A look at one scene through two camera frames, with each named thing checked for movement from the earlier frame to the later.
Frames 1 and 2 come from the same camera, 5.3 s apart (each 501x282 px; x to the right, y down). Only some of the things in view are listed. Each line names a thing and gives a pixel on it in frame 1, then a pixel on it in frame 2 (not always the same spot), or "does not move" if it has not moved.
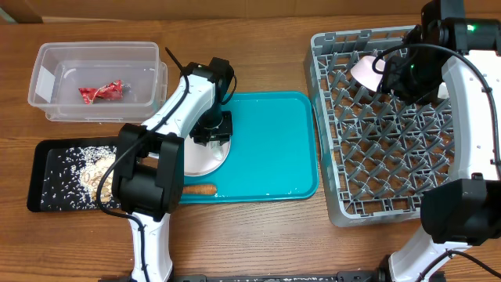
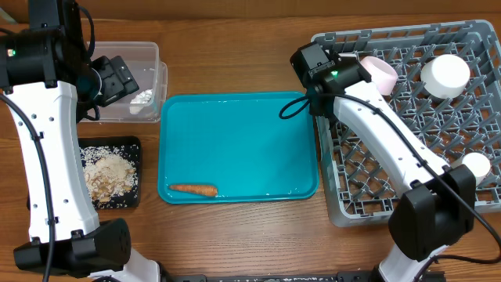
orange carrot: x=199 y=189 does not move
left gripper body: x=214 y=124 to x=116 y=83
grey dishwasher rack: x=377 y=153 does not move
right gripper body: x=415 y=84 to x=317 y=113
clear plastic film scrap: x=217 y=149 to x=140 y=101
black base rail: x=322 y=276 does not move
